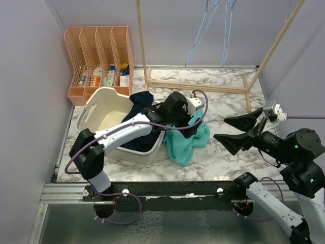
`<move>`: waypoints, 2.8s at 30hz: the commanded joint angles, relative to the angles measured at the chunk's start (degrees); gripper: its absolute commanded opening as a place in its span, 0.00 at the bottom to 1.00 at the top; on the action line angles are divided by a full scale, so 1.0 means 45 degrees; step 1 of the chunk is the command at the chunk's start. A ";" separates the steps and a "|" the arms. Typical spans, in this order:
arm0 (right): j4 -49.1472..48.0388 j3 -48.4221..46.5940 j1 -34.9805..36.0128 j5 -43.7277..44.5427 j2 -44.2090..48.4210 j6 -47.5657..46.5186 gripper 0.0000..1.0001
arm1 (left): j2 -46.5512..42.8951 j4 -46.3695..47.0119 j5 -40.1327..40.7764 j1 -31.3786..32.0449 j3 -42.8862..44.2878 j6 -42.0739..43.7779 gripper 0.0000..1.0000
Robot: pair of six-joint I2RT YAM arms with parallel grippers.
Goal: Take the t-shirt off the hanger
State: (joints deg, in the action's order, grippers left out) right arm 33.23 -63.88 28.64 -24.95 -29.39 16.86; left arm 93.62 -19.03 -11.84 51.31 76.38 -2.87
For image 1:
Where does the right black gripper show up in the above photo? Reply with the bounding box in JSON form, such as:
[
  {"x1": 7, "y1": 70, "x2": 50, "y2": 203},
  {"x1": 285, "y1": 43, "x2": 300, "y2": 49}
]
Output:
[{"x1": 214, "y1": 105, "x2": 294, "y2": 163}]

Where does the teal t shirt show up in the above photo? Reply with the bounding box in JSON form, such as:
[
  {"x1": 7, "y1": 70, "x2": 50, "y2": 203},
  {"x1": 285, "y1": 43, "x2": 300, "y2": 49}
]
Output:
[{"x1": 163, "y1": 121, "x2": 210, "y2": 167}]

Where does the navy blue t shirt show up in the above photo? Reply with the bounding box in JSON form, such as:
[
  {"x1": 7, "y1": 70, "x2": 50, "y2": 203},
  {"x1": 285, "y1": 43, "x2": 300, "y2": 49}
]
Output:
[{"x1": 121, "y1": 91, "x2": 160, "y2": 153}]

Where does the blue hanger of teal shirt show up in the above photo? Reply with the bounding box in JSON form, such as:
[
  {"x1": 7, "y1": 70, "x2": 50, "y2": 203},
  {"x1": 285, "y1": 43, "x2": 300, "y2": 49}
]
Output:
[{"x1": 185, "y1": 1, "x2": 220, "y2": 67}]

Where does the light blue wire hanger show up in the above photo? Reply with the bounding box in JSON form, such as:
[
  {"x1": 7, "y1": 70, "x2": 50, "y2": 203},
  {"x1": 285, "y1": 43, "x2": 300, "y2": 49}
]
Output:
[{"x1": 221, "y1": 0, "x2": 237, "y2": 68}]

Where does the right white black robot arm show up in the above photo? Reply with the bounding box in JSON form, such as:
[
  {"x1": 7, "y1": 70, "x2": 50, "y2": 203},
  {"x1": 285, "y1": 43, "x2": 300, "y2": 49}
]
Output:
[{"x1": 213, "y1": 104, "x2": 324, "y2": 243}]

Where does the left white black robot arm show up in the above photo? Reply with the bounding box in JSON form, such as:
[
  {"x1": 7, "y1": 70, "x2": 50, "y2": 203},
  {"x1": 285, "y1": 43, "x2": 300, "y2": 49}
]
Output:
[{"x1": 69, "y1": 89, "x2": 208, "y2": 201}]

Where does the wooden clothes rack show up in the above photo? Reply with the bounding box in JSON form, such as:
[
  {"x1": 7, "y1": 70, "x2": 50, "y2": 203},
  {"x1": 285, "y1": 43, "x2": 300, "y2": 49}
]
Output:
[{"x1": 134, "y1": 0, "x2": 308, "y2": 113}]

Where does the white blue box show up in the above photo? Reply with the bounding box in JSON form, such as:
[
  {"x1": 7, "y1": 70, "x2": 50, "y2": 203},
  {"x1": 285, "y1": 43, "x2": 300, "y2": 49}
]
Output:
[{"x1": 120, "y1": 72, "x2": 130, "y2": 87}]

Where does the yellow black sponge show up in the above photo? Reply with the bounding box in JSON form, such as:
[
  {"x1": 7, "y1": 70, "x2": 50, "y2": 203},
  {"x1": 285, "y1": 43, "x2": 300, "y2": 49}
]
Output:
[{"x1": 120, "y1": 63, "x2": 128, "y2": 73}]

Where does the cream plastic laundry basket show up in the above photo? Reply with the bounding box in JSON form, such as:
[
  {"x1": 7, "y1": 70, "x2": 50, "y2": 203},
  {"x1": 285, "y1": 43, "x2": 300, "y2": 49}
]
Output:
[{"x1": 76, "y1": 87, "x2": 165, "y2": 165}]

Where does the green white box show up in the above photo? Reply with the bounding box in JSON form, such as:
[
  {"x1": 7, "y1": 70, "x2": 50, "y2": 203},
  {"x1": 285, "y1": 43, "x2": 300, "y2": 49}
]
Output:
[{"x1": 106, "y1": 65, "x2": 116, "y2": 86}]

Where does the orange white packet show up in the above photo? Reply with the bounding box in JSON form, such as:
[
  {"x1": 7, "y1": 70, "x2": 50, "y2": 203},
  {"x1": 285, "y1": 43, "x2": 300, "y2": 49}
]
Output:
[{"x1": 89, "y1": 66, "x2": 103, "y2": 87}]

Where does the orange plastic file organizer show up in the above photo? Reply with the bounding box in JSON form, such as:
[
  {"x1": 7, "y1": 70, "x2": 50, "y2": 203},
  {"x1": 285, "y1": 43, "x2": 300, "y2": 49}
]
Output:
[{"x1": 64, "y1": 26, "x2": 134, "y2": 106}]

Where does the small bottle in organizer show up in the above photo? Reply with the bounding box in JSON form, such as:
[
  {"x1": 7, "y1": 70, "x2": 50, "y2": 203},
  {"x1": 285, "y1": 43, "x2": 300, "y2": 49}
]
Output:
[{"x1": 78, "y1": 73, "x2": 87, "y2": 86}]

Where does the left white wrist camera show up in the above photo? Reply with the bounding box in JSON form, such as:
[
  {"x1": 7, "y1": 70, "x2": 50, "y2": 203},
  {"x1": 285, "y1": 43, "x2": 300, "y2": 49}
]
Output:
[{"x1": 187, "y1": 97, "x2": 205, "y2": 116}]

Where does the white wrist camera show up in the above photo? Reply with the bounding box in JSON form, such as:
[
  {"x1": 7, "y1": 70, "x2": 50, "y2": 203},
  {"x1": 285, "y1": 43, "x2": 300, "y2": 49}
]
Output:
[
  {"x1": 187, "y1": 97, "x2": 205, "y2": 116},
  {"x1": 264, "y1": 100, "x2": 287, "y2": 131}
]

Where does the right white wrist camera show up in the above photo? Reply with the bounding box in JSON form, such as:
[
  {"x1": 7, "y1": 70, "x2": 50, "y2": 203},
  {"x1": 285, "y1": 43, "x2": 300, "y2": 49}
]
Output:
[{"x1": 264, "y1": 100, "x2": 287, "y2": 131}]

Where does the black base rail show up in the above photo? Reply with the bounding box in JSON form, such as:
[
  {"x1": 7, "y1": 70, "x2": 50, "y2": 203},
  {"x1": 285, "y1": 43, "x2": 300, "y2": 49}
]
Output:
[{"x1": 83, "y1": 172, "x2": 257, "y2": 212}]

